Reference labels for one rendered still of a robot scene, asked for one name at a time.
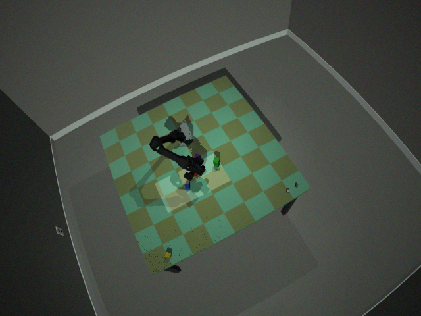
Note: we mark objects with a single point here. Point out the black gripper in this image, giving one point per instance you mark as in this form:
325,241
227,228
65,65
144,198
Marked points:
189,176

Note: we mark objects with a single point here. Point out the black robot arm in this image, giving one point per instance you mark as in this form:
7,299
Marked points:
182,161

